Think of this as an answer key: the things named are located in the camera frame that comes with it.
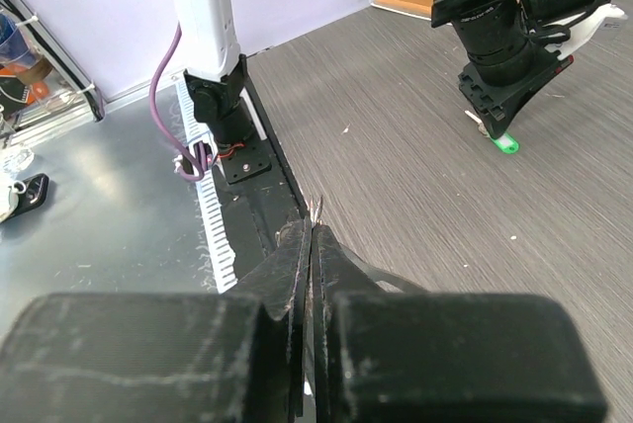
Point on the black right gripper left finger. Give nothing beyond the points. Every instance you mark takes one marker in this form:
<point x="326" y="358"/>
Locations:
<point x="165" y="357"/>

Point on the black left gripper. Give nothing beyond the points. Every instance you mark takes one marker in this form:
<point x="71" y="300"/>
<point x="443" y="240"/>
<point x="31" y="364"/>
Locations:
<point x="498" y="92"/>

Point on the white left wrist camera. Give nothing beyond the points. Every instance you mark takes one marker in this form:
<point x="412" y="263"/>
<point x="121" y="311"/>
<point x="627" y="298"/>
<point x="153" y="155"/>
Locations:
<point x="606" y="21"/>

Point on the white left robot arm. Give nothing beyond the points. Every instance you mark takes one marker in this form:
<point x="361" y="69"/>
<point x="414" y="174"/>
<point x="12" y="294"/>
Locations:
<point x="515" y="47"/>

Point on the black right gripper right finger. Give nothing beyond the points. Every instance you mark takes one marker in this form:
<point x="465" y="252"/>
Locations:
<point x="442" y="357"/>

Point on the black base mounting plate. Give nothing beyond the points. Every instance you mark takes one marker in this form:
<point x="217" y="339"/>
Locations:
<point x="258" y="192"/>

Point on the black phone with white object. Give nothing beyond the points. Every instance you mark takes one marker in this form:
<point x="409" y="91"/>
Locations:
<point x="19" y="197"/>

